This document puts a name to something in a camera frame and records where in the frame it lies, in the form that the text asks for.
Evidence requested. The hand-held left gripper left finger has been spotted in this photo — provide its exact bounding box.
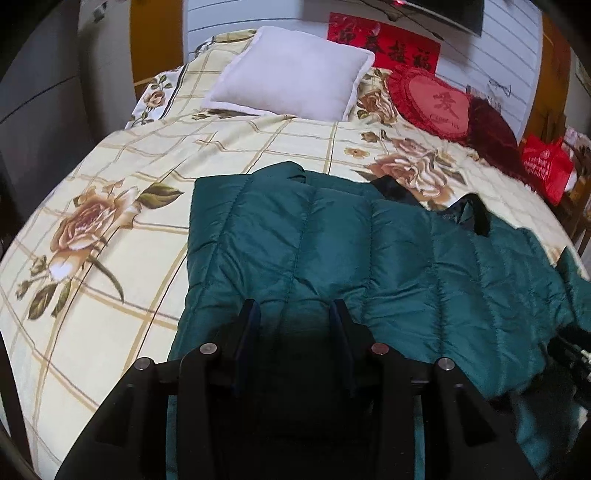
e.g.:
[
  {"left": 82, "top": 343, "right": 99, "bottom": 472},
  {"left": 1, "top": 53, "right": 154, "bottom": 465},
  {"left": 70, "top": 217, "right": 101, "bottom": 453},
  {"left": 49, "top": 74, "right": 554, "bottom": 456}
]
[{"left": 54, "top": 299, "right": 262, "bottom": 480}]

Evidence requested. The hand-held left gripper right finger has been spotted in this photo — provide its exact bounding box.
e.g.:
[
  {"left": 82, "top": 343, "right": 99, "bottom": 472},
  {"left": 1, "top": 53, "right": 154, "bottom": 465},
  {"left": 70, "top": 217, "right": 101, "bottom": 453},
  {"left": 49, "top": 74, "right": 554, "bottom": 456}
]
[{"left": 330, "top": 299, "right": 539, "bottom": 480}]

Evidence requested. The green down jacket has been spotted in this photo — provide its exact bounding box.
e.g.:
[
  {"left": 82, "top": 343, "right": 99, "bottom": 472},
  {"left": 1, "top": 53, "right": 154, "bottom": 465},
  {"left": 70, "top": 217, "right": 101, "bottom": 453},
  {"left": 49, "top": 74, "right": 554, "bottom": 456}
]
[{"left": 166, "top": 161, "right": 591, "bottom": 480}]

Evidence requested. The wooden chair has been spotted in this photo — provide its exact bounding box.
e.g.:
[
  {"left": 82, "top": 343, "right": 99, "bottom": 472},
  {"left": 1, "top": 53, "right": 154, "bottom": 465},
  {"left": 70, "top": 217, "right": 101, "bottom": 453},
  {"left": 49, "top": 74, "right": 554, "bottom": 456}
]
[{"left": 554, "top": 124, "right": 591, "bottom": 252}]

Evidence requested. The red shopping bag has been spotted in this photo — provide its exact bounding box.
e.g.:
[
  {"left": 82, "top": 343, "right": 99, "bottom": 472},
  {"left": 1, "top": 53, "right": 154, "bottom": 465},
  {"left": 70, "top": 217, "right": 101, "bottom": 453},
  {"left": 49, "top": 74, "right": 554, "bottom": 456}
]
[{"left": 521, "top": 134, "right": 575, "bottom": 206}]

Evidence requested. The bed with floral checked sheet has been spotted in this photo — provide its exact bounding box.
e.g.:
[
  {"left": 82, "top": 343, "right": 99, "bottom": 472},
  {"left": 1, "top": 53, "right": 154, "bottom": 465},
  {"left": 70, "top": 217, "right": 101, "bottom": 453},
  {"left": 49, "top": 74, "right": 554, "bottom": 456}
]
[{"left": 0, "top": 28, "right": 591, "bottom": 480}]

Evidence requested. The dark red velvet pillow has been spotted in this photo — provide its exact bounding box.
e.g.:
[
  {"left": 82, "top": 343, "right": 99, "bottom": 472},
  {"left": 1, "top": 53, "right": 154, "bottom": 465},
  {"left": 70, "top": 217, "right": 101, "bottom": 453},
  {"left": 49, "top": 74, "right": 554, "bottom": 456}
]
[{"left": 466, "top": 95, "right": 532, "bottom": 182}]

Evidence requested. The red heart-shaped pillow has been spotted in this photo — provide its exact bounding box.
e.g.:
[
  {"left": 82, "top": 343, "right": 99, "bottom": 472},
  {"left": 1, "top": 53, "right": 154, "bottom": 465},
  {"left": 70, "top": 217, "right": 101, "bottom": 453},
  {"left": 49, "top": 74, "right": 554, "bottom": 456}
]
[{"left": 385, "top": 65, "right": 476, "bottom": 144}]

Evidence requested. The white square pillow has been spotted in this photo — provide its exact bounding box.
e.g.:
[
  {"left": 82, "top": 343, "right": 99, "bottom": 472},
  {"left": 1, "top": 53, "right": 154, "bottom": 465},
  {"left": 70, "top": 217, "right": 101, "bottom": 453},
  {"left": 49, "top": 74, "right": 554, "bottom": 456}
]
[{"left": 203, "top": 25, "right": 376, "bottom": 121}]

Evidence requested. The grey refrigerator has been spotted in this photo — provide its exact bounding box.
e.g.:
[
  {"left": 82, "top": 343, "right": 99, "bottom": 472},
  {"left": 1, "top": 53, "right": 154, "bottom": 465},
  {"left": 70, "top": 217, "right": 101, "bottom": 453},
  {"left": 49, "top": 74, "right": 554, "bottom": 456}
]
[{"left": 0, "top": 0, "right": 112, "bottom": 185}]

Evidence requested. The red wall banner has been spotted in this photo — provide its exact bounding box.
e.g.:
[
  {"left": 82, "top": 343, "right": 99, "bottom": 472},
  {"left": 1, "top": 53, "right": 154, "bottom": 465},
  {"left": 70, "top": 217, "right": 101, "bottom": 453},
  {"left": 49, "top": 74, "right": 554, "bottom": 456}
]
[{"left": 327, "top": 12, "right": 440, "bottom": 75}]

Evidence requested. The black wall television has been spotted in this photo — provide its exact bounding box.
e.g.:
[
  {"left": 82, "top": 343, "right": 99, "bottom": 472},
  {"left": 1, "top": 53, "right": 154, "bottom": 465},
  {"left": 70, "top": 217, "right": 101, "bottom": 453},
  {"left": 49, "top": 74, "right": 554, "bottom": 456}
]
[{"left": 392, "top": 0, "right": 485, "bottom": 37}]

